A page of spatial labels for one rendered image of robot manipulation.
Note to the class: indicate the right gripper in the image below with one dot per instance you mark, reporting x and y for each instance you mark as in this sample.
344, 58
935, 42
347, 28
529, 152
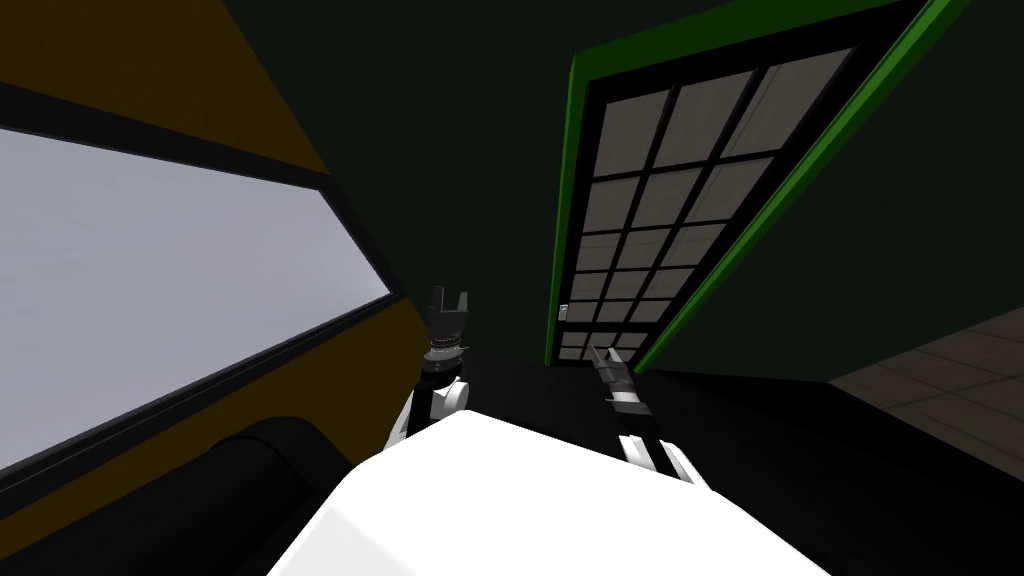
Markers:
616, 376

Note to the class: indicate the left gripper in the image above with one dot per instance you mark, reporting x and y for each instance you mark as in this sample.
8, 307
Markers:
446, 326

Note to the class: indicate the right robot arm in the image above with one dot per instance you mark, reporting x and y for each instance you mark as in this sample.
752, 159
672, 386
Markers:
640, 428

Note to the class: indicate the black glass-pane door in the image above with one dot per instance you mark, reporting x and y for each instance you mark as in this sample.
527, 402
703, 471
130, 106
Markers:
664, 208

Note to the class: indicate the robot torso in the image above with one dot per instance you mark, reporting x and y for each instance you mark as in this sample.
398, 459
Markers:
512, 504

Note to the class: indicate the black-framed window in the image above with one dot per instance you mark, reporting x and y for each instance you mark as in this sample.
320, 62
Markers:
160, 280

